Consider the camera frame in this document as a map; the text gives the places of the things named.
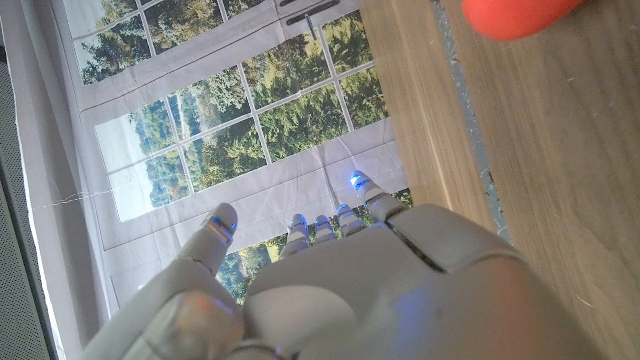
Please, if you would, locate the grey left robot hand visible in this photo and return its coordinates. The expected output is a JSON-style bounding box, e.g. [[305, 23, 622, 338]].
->
[[77, 169, 609, 360]]

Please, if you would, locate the red toy tomato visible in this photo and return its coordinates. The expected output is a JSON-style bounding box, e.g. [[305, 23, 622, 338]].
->
[[460, 0, 586, 42]]

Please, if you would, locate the grey tape outline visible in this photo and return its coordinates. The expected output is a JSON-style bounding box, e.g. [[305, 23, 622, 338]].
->
[[429, 0, 514, 245]]

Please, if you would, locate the printed window backdrop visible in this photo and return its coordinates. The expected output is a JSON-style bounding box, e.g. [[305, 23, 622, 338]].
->
[[49, 0, 416, 321]]

